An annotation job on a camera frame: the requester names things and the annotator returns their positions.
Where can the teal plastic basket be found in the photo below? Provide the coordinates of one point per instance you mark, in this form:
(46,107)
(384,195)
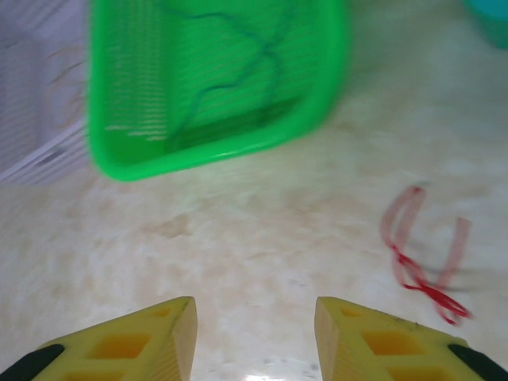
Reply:
(492,20)

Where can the green plastic basket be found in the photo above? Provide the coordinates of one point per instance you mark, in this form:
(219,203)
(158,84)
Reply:
(158,59)

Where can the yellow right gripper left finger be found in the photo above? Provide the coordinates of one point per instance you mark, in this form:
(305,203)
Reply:
(131,349)

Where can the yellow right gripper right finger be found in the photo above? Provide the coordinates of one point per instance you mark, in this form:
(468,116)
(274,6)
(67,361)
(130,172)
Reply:
(389,349)

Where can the purple plastic basket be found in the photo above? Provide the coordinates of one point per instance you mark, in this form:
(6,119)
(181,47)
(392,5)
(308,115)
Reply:
(24,99)

